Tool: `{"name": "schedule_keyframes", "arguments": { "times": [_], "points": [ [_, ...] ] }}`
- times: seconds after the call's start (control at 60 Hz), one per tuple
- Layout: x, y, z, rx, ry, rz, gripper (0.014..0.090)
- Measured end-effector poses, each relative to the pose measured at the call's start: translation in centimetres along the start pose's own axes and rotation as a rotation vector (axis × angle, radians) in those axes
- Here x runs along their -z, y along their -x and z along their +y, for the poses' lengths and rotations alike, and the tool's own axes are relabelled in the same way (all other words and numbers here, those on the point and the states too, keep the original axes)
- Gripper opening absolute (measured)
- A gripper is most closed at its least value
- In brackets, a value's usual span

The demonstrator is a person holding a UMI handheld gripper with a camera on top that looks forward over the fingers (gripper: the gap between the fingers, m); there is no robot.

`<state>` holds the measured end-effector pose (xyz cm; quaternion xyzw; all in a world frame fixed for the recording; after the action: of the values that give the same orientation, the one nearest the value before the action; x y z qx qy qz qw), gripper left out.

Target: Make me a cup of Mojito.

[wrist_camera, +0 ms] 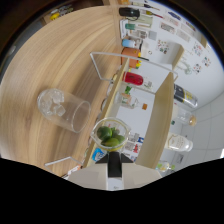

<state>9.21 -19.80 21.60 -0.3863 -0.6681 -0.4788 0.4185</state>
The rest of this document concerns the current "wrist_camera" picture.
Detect clear cup of limes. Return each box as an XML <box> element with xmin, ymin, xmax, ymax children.
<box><xmin>90</xmin><ymin>116</ymin><xmax>132</xmax><ymax>178</ymax></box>

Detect light blue cup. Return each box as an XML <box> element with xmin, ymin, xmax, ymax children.
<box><xmin>121</xmin><ymin>38</ymin><xmax>136</xmax><ymax>49</ymax></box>

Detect teal cup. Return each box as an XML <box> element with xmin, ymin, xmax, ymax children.
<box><xmin>124</xmin><ymin>23</ymin><xmax>137</xmax><ymax>31</ymax></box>

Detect clear bottle green cap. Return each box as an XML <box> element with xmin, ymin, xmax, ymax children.
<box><xmin>156</xmin><ymin>160</ymin><xmax>176</xmax><ymax>173</ymax></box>

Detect white metal rack wooden shelves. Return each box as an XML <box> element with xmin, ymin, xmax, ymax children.
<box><xmin>44</xmin><ymin>51</ymin><xmax>185</xmax><ymax>170</ymax></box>

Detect clear glass with ice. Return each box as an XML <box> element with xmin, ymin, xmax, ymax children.
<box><xmin>36</xmin><ymin>88</ymin><xmax>92</xmax><ymax>134</ymax></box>

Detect glass jar with cork lid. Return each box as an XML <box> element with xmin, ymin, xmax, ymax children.
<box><xmin>172</xmin><ymin>104</ymin><xmax>198</xmax><ymax>128</ymax></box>

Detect clear bottle orange cap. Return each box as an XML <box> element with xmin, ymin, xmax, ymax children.
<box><xmin>113</xmin><ymin>91</ymin><xmax>148</xmax><ymax>111</ymax></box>

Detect red syrup bottle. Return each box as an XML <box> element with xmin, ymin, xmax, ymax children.
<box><xmin>121</xmin><ymin>70</ymin><xmax>145</xmax><ymax>87</ymax></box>

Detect orange pot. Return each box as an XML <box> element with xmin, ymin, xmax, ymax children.
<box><xmin>120</xmin><ymin>47</ymin><xmax>143</xmax><ymax>69</ymax></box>

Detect white tray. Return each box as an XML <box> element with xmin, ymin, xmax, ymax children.
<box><xmin>119</xmin><ymin>14</ymin><xmax>155</xmax><ymax>39</ymax></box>

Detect black handbag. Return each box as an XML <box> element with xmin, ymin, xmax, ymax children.
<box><xmin>118</xmin><ymin>7</ymin><xmax>141</xmax><ymax>18</ymax></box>

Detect colourful wall posters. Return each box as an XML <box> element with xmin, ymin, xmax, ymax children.
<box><xmin>128</xmin><ymin>133</ymin><xmax>145</xmax><ymax>154</ymax></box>

